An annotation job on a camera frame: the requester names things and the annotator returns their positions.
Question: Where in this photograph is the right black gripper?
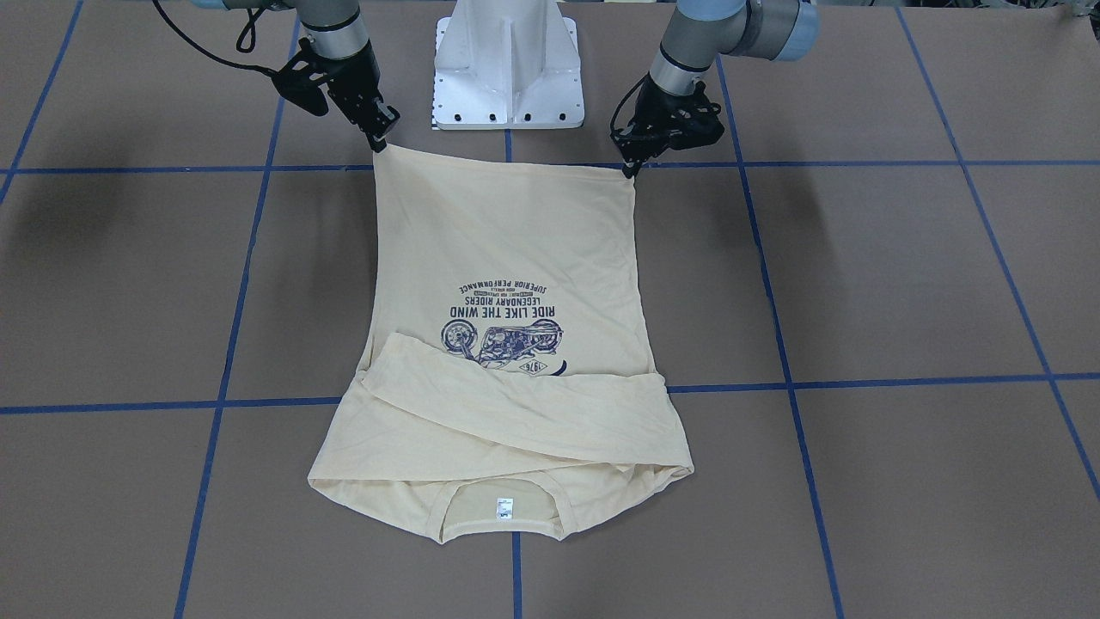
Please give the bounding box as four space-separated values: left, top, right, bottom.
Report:
272 38 400 154

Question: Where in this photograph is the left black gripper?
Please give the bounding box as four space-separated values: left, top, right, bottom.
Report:
608 75 725 180

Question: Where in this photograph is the cream long-sleeve graphic shirt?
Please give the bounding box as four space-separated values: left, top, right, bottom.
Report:
307 145 694 544

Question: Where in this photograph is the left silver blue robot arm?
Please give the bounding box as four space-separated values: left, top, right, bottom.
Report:
609 1 821 179

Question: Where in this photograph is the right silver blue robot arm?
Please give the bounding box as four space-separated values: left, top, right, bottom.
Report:
195 1 400 153

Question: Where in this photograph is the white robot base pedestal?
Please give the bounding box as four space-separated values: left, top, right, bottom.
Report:
431 1 586 131

